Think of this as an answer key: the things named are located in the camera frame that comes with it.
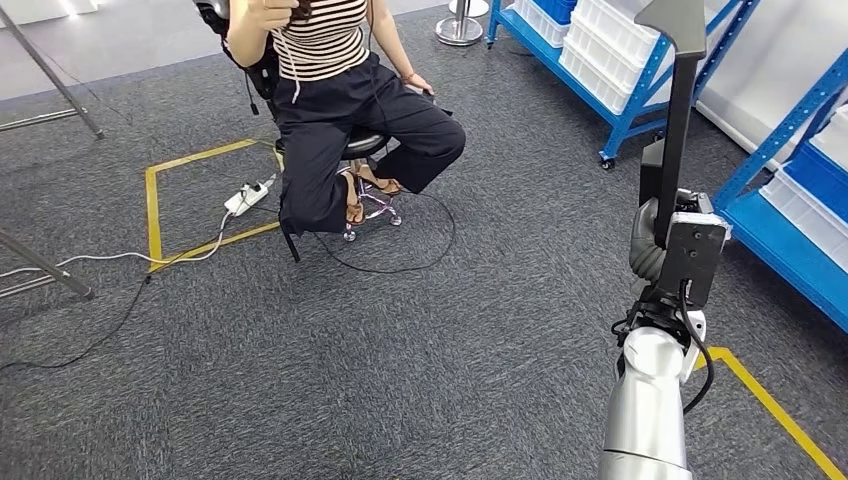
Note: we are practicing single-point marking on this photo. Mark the person's right hand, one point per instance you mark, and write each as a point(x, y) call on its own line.
point(279, 13)

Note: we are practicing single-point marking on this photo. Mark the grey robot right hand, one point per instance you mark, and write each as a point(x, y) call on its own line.
point(644, 213)

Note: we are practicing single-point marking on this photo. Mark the person's left hand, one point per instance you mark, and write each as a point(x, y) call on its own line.
point(418, 84)

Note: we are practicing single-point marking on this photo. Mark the black plastic panel part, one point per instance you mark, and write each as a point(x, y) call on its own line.
point(676, 132)

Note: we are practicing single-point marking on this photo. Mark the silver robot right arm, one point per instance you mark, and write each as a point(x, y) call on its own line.
point(646, 411)

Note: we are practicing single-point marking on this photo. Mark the blue metal shelf rack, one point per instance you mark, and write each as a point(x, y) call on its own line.
point(626, 119)
point(782, 265)

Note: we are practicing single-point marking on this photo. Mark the chrome stanchion base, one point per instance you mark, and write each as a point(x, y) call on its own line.
point(474, 8)
point(459, 32)

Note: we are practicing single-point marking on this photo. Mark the black stool with chrome base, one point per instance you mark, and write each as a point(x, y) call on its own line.
point(368, 142)

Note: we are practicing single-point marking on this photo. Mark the person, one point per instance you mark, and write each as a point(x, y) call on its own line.
point(331, 119)

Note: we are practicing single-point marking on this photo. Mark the white power strip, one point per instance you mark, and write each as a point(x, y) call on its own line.
point(245, 199)

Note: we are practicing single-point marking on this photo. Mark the yellow floor tape square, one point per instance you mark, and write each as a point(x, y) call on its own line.
point(153, 212)
point(768, 404)

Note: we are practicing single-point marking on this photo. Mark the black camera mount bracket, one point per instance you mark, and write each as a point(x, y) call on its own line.
point(692, 265)

